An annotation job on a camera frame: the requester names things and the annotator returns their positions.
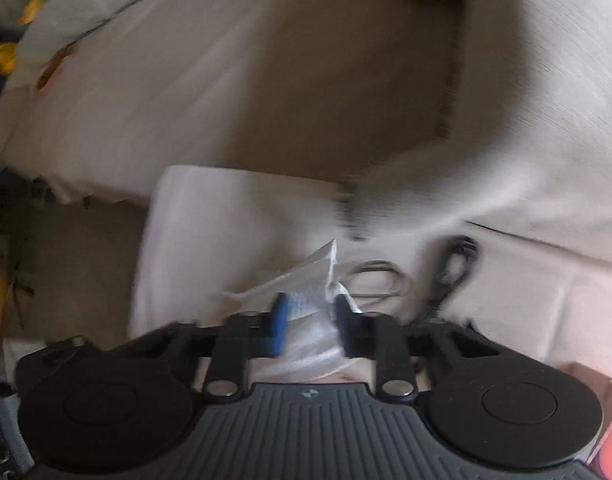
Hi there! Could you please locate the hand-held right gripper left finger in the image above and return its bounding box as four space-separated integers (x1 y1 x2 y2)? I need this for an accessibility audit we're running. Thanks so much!
16 292 289 402

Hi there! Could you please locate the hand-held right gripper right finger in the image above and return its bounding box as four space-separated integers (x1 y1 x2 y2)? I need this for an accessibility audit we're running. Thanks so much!
334 294 529 402

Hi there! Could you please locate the white plastic bag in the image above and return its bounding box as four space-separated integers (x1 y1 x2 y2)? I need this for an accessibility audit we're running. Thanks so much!
221 239 359 386

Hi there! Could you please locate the white folded cloth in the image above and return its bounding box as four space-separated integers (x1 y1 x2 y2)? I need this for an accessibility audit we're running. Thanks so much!
128 165 367 341

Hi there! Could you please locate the grey cable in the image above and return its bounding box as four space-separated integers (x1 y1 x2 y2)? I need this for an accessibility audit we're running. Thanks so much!
343 259 403 306

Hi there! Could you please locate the black cable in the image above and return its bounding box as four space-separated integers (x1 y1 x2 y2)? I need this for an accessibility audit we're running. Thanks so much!
421 236 480 323

